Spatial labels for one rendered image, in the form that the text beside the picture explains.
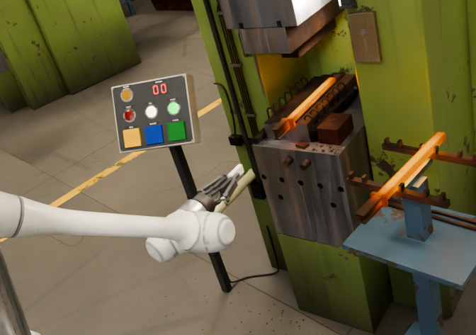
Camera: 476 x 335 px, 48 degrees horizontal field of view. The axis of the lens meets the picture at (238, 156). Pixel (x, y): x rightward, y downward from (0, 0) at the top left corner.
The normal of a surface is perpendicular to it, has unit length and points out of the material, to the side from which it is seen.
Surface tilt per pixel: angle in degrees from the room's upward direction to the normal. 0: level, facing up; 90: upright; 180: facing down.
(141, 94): 60
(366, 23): 90
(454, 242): 0
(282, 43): 90
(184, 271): 0
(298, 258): 90
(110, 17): 90
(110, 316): 0
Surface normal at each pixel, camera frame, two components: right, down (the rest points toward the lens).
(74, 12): 0.58, 0.26
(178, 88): -0.29, 0.04
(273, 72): 0.79, 0.11
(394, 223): -0.25, -0.84
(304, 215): -0.56, 0.53
